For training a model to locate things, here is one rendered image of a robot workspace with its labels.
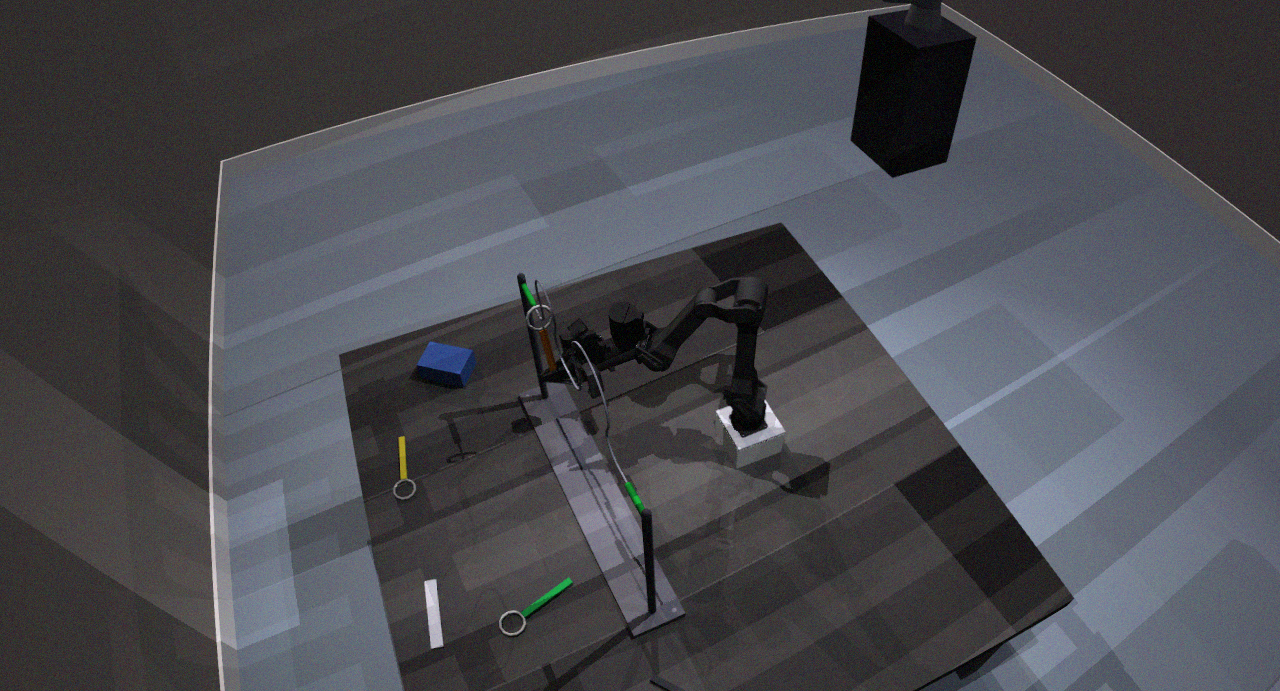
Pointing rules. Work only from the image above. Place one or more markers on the blue cube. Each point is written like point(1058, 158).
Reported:
point(446, 364)

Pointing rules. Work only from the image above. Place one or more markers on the orange handle with grey loop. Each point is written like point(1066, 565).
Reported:
point(544, 337)

